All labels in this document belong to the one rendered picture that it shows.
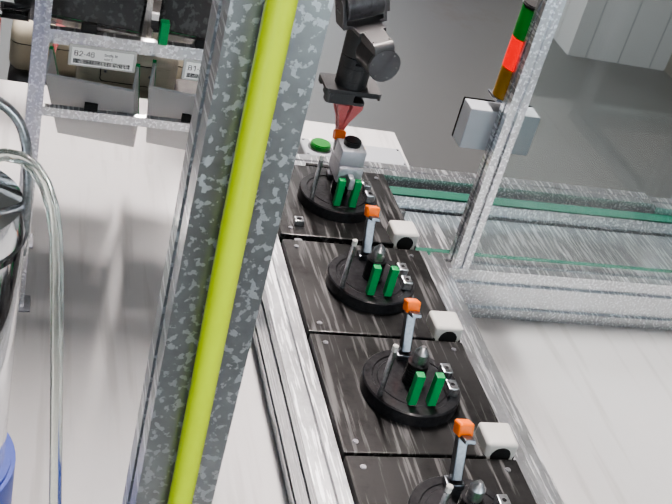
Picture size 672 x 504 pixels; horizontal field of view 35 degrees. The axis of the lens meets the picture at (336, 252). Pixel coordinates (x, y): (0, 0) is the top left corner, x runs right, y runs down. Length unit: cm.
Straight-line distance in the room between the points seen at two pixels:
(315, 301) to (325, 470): 34
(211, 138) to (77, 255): 131
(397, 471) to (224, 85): 94
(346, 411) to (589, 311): 68
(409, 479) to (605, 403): 55
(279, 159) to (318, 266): 118
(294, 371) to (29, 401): 36
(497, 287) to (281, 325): 47
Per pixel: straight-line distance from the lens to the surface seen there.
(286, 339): 153
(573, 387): 182
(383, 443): 140
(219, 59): 48
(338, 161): 181
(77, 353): 160
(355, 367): 150
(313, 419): 142
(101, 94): 164
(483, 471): 142
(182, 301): 55
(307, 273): 166
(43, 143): 211
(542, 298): 192
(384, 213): 188
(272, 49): 47
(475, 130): 171
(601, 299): 197
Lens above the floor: 188
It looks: 32 degrees down
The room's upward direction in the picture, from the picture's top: 16 degrees clockwise
